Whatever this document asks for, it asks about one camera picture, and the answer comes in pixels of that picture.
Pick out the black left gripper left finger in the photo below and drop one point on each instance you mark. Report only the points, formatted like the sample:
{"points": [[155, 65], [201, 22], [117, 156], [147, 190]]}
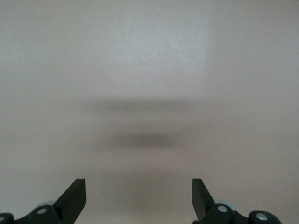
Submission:
{"points": [[70, 205]]}

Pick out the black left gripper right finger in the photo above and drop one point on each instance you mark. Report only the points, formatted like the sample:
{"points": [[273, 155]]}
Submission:
{"points": [[203, 205]]}

